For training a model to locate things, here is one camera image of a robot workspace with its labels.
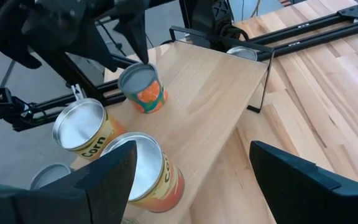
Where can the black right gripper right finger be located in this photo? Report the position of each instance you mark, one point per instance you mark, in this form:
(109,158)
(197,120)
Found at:
(306,199)

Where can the orange fruit tin can teal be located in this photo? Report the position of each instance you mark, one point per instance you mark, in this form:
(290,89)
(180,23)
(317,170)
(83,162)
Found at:
(145,96)

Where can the light wooden board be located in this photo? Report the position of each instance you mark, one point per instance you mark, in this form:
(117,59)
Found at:
(204,102)

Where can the tin can silver lid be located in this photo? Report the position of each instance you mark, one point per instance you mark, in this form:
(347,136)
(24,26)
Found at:
(242,53)

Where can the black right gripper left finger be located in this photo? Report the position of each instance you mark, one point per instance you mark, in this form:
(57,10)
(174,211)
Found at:
(98,193)

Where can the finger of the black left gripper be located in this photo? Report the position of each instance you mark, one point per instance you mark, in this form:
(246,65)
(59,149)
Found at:
(89,43)
(135,31)

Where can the tin can grey lid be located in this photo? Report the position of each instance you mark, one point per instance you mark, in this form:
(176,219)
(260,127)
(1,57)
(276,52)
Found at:
(50,175)

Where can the corn tin can orange label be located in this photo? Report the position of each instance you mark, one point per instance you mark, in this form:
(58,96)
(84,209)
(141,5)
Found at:
(82,124)
(154,174)

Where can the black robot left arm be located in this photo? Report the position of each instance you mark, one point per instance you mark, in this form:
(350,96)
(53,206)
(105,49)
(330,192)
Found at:
(204,18)

